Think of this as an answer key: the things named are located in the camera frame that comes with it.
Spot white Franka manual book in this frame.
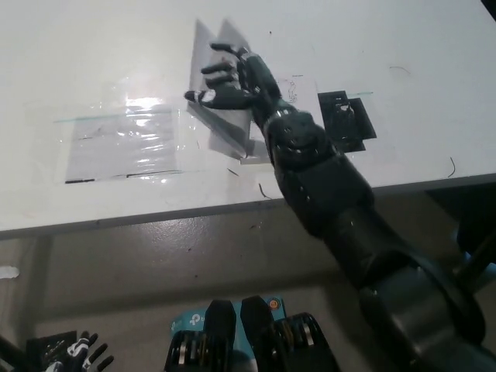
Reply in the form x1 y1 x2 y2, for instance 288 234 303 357
184 17 319 168

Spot black frame pole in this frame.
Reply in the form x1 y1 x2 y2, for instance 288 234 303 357
451 232 496 290
0 335 25 372

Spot grey desk leg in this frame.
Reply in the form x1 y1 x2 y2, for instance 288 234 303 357
33 234 55 338

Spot black printed marker sheet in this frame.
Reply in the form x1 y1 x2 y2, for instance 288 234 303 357
317 90 377 153

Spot robot torso black teal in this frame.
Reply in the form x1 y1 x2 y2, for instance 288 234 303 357
164 296 342 372

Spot plastic-covered paper sheet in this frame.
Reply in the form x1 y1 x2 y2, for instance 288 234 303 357
53 106 202 185

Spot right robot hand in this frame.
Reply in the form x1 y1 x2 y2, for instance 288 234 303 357
184 41 284 126

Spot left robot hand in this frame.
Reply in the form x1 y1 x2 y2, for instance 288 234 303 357
44 331 115 372

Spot black floor marker tag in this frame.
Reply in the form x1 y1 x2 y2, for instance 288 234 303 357
26 329 78 372

